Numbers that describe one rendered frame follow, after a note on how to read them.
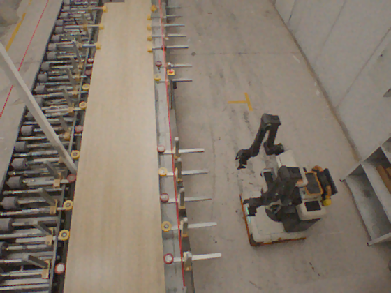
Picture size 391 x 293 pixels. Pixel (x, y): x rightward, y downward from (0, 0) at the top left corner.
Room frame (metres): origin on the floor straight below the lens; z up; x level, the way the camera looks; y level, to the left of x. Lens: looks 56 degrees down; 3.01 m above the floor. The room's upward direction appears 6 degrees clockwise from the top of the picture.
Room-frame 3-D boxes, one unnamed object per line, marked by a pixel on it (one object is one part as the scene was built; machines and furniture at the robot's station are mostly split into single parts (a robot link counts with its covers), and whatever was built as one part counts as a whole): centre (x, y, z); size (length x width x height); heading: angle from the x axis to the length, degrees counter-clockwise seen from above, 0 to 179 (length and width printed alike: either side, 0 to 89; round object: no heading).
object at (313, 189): (1.14, -1.09, 0.87); 0.23 x 0.15 x 0.11; 12
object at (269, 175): (1.06, -0.69, 0.99); 0.28 x 0.16 x 0.22; 12
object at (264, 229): (1.12, -0.97, 0.16); 0.67 x 0.64 x 0.25; 102
